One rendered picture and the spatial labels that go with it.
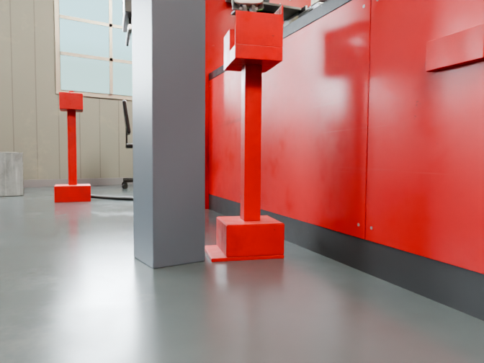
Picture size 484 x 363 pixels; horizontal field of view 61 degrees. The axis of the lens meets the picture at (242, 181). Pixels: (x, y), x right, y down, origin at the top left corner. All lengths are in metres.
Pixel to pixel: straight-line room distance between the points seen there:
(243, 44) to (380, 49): 0.42
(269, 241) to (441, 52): 0.76
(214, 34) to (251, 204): 1.59
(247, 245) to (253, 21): 0.73
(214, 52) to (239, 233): 1.64
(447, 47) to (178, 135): 0.76
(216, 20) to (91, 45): 2.58
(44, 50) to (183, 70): 3.82
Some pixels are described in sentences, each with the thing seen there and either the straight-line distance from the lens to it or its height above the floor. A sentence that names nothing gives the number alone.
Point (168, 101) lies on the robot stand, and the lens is 1.29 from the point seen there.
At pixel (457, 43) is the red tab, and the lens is 1.05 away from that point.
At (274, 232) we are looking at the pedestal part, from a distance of 1.40.
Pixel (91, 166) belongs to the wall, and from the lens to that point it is 5.04.
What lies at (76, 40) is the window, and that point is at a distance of 5.14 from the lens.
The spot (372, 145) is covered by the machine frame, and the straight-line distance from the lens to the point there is 1.25.
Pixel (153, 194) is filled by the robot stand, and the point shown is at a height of 0.23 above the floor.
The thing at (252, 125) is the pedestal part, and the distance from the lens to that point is 1.43.
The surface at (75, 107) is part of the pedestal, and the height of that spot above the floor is 0.69.
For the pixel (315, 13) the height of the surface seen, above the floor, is 0.85.
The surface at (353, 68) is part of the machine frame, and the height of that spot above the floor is 0.62.
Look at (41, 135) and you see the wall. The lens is 4.94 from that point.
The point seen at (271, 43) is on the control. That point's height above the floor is 0.71.
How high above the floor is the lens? 0.34
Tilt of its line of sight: 3 degrees down
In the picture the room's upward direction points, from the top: straight up
